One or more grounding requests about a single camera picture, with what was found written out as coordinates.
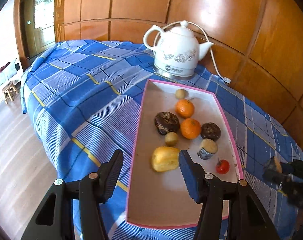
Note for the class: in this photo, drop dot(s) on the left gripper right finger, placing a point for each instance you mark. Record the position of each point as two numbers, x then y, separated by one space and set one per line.
247 217

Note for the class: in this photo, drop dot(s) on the small tan longan fruit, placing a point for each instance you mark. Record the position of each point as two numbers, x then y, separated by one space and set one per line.
171 139

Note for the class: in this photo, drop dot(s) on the small wooden stool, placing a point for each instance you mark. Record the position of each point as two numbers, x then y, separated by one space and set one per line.
9 91

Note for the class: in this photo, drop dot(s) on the small red tomato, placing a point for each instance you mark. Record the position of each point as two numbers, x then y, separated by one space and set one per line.
222 166

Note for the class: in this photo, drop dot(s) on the wooden door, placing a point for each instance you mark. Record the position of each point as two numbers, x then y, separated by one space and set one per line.
34 28

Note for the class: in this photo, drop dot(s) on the wooden wall cabinet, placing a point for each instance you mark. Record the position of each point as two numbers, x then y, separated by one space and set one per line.
258 44

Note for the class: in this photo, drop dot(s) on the orange tangerine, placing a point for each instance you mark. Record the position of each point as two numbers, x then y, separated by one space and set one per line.
190 128
184 108

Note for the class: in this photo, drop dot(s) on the blue plaid tablecloth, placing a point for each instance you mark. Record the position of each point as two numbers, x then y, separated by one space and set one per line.
84 97

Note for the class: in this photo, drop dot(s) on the small tan round fruit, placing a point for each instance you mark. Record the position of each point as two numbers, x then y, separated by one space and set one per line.
181 94

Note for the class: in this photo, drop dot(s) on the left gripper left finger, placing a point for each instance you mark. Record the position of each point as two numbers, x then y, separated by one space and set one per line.
53 219

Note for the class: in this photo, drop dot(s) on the white sofa with cushion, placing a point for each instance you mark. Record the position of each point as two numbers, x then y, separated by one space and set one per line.
12 71

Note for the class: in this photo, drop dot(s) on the white ceramic electric kettle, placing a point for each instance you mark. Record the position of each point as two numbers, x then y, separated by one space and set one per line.
176 51

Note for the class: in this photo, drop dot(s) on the dark brown oval fruit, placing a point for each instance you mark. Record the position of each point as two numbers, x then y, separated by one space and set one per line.
210 131

